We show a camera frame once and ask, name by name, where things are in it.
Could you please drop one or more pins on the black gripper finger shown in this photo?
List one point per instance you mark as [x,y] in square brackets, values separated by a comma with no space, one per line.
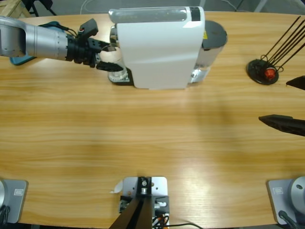
[286,122]
[299,83]

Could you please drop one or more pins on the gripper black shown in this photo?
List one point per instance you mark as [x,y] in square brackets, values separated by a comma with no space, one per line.
[81,50]

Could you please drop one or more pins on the clear glass cup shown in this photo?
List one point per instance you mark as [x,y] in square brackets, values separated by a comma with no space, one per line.
[116,76]

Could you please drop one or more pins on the silver coffee machine lid lever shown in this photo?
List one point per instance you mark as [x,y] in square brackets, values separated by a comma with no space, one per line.
[147,14]

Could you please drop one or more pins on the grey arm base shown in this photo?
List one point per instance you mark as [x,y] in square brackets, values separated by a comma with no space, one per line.
[286,195]
[14,198]

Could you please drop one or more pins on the red coffee capsule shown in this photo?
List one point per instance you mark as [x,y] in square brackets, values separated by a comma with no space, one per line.
[270,73]

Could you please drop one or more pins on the white capsule coffee machine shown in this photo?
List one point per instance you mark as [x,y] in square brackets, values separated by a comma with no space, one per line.
[157,55]

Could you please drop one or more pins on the chrome drip tray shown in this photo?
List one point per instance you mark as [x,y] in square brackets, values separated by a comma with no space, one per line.
[112,80]

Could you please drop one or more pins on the black capsule holder with rods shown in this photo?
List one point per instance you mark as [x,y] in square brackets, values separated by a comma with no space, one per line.
[256,70]

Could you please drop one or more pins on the black chair legs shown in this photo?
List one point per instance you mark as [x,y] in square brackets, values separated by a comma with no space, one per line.
[34,9]

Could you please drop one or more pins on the teal rectangular tray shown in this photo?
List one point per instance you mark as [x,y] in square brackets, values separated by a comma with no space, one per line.
[20,61]

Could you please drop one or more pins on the clear water tank dark lid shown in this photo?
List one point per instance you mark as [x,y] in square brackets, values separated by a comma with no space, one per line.
[214,33]

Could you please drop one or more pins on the wooden crate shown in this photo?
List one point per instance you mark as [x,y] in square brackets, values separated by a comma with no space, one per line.
[10,8]

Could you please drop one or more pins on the white tape strip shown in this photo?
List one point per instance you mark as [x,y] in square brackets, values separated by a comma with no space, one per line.
[117,188]

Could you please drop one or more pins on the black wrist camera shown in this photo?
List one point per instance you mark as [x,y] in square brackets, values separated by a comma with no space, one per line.
[89,27]

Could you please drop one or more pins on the grey metal frame leg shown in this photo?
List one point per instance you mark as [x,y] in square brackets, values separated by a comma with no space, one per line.
[261,6]

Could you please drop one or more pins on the white mount block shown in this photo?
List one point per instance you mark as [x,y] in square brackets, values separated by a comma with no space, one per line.
[158,188]

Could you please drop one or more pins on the dark camera post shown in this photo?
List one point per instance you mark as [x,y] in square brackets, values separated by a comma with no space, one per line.
[135,214]

